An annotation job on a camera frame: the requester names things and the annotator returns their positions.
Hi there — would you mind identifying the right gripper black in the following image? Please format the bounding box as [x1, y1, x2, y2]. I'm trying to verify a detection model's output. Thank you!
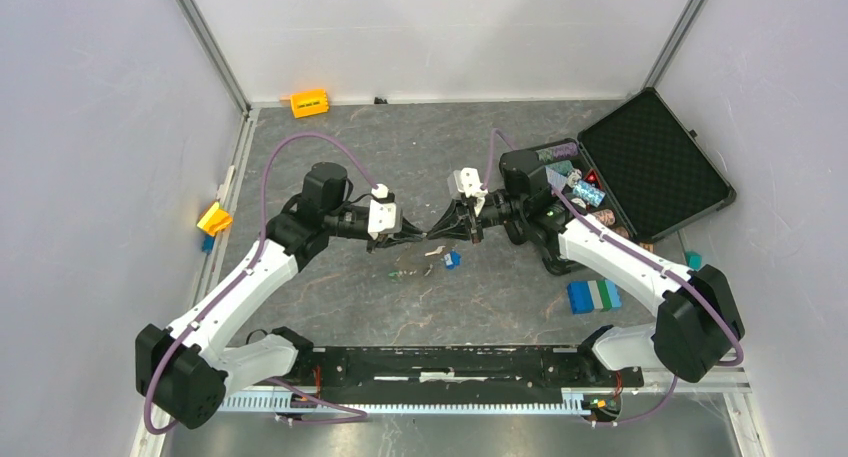
[426, 191, 526, 245]

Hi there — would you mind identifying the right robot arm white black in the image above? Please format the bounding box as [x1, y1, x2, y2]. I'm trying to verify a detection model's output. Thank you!
[427, 150, 745, 385]

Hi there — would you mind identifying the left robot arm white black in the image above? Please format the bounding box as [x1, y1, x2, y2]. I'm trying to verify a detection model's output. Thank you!
[134, 162, 424, 429]

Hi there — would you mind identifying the orange box at back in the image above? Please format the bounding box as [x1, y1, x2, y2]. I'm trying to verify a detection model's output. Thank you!
[289, 89, 330, 119]

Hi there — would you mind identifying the blue green white block stack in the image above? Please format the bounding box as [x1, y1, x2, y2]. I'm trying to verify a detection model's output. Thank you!
[566, 279, 622, 315]

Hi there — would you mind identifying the yellow orange block at left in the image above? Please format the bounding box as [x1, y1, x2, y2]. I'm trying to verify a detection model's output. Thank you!
[196, 201, 233, 237]

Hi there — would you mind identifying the small blue block at left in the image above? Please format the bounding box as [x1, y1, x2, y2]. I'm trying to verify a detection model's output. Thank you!
[201, 235, 215, 254]

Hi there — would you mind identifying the black poker chip case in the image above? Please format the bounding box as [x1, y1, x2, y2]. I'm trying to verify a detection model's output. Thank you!
[495, 88, 736, 276]

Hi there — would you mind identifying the small teal cube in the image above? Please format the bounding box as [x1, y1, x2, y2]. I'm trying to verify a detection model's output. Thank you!
[684, 251, 703, 270]

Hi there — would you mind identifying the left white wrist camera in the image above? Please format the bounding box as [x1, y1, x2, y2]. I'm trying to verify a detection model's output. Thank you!
[367, 184, 402, 240]

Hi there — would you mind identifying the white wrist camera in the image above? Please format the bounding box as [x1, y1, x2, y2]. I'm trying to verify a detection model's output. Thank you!
[447, 167, 488, 207]
[367, 184, 402, 240]

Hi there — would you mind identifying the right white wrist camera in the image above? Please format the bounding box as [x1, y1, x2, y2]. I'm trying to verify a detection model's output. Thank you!
[447, 167, 488, 207]

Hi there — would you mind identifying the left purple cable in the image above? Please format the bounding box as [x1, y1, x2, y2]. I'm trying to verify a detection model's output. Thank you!
[142, 131, 382, 437]

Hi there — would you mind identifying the purple cable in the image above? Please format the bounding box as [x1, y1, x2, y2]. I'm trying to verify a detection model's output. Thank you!
[142, 131, 382, 437]
[482, 128, 746, 429]

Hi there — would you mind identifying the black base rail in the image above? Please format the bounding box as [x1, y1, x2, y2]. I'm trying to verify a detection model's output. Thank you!
[285, 345, 644, 405]

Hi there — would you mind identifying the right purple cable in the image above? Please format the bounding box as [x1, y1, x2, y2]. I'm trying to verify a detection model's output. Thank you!
[482, 128, 746, 429]

